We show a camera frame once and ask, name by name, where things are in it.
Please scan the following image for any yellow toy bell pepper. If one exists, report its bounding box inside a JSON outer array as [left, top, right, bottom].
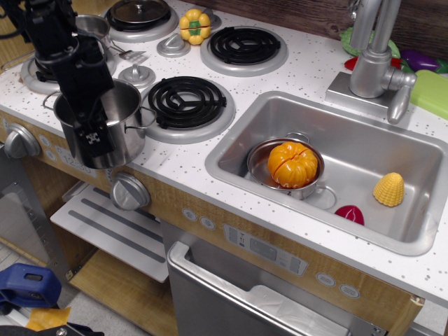
[[178, 8, 211, 46]]

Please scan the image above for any small steel pot in sink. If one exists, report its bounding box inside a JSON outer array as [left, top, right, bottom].
[[246, 133, 325, 200]]

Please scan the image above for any silver faucet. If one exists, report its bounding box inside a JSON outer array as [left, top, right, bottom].
[[325, 1, 417, 125]]

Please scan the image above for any steel saucepan with handle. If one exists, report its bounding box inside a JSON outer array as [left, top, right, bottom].
[[1, 15, 113, 71]]

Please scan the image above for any silver oven knob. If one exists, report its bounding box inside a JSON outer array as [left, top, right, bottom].
[[4, 123, 41, 159], [110, 172, 151, 211]]

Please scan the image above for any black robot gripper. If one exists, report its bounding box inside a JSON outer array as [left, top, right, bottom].
[[6, 1, 116, 161]]

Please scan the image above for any back right stove burner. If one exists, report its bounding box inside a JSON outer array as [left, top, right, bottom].
[[200, 26, 288, 78]]

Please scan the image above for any orange toy pumpkin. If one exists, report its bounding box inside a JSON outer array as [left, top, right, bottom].
[[267, 141, 319, 189]]

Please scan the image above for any front left stove burner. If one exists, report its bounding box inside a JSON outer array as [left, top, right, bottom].
[[20, 48, 117, 95]]

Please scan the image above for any tall steel pot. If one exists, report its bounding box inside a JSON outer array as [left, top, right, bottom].
[[52, 79, 155, 169]]

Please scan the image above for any left silver oven knob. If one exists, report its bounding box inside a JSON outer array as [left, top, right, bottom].
[[4, 123, 41, 159]]

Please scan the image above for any right silver oven knob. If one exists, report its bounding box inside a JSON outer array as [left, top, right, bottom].
[[110, 172, 151, 211]]

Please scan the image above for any white oven rack shelf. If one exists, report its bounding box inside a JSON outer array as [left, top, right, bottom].
[[50, 183, 168, 283]]

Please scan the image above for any red toy fruit piece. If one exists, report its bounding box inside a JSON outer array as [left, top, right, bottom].
[[335, 205, 365, 225]]

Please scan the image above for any green toy lettuce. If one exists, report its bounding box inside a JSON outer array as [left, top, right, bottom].
[[339, 27, 401, 59]]

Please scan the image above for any back left stove burner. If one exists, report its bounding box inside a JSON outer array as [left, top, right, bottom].
[[104, 5, 179, 43]]

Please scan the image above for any blue clamp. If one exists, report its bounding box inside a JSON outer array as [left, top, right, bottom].
[[1, 263, 62, 309]]

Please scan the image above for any stainless steel sink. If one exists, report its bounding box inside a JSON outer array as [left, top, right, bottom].
[[205, 92, 447, 256]]

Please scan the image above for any metal spatula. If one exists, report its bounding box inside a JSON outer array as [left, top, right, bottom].
[[111, 41, 148, 64]]

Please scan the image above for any open oven door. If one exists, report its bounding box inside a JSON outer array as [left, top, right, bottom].
[[0, 145, 80, 309]]

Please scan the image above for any dark pot lid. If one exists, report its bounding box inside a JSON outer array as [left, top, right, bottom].
[[110, 0, 169, 24]]

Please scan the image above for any yellow cloth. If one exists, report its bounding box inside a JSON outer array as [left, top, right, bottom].
[[26, 307, 71, 332]]

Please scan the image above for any yellow toy corn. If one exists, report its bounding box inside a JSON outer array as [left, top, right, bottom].
[[372, 172, 405, 207]]

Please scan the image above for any purple toy eggplant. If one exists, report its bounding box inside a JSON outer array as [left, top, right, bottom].
[[400, 49, 447, 74]]

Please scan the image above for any silver dishwasher door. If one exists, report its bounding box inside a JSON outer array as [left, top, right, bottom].
[[167, 241, 386, 335]]

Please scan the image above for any silver stove top knob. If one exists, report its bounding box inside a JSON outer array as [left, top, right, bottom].
[[157, 33, 190, 58], [203, 8, 222, 30], [118, 64, 155, 88]]

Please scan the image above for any red toy chili pepper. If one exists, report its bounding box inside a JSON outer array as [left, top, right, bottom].
[[344, 57, 402, 71]]

